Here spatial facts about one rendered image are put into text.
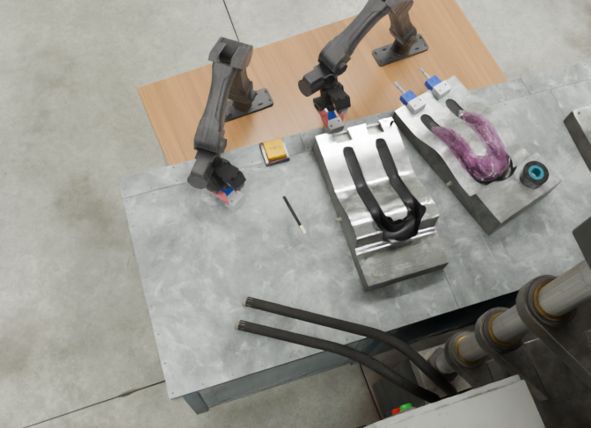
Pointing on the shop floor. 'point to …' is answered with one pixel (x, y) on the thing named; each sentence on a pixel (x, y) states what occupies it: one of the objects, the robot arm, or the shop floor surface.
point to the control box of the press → (471, 409)
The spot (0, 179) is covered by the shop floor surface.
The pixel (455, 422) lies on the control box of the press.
